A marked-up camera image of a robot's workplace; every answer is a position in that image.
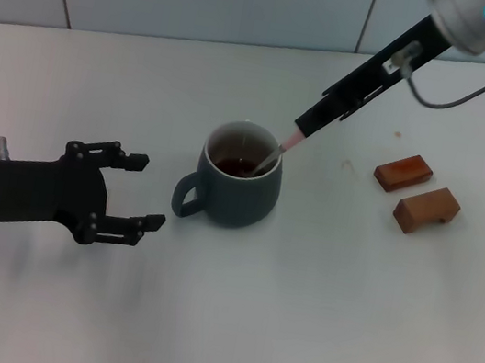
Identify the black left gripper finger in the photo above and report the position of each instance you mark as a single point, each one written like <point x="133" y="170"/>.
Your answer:
<point x="138" y="162"/>
<point x="152" y="221"/>

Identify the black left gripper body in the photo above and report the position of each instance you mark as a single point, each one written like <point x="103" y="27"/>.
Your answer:
<point x="45" y="190"/>

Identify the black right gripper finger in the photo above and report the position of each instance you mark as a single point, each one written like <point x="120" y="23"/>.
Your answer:
<point x="323" y="113"/>

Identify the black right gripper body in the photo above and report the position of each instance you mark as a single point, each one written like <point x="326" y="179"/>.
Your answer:
<point x="382" y="70"/>

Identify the dark grey ceramic cup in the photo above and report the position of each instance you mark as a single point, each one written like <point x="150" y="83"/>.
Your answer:
<point x="234" y="201"/>

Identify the notched light wooden block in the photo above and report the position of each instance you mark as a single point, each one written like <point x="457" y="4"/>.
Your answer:
<point x="424" y="209"/>

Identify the dark brown tea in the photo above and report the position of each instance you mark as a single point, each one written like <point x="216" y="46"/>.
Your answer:
<point x="231" y="165"/>

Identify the flat dark wooden block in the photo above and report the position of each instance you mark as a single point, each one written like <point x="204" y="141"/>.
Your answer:
<point x="404" y="173"/>

